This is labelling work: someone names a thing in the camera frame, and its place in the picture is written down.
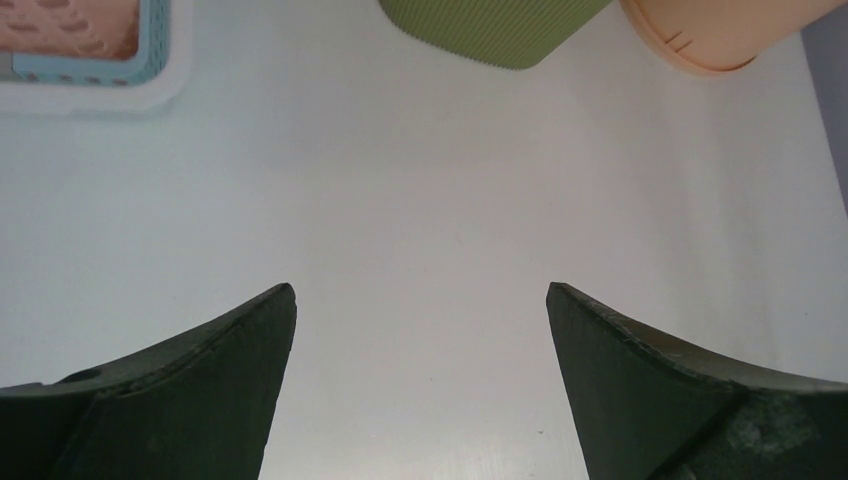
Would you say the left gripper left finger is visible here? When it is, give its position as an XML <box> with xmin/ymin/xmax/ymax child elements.
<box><xmin>1</xmin><ymin>284</ymin><xmax>297</xmax><ymax>479</ymax></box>

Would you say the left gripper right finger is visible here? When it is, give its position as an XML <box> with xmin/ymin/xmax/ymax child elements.
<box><xmin>546</xmin><ymin>283</ymin><xmax>847</xmax><ymax>479</ymax></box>

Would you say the orange plastic bucket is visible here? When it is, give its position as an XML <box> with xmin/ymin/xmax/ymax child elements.
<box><xmin>620</xmin><ymin>0</ymin><xmax>847</xmax><ymax>76</ymax></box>

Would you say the pink perforated basket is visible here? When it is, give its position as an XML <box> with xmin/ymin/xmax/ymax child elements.
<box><xmin>1</xmin><ymin>0</ymin><xmax>140</xmax><ymax>60</ymax></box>

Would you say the green plastic waste bin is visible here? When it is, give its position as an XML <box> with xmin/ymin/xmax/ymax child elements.
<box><xmin>378</xmin><ymin>0</ymin><xmax>610</xmax><ymax>70</ymax></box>

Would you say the white plastic basket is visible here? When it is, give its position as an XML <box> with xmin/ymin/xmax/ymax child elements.
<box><xmin>1</xmin><ymin>0</ymin><xmax>194</xmax><ymax>116</ymax></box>

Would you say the blue perforated basket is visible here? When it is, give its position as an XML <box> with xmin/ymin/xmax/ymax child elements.
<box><xmin>1</xmin><ymin>0</ymin><xmax>172</xmax><ymax>87</ymax></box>

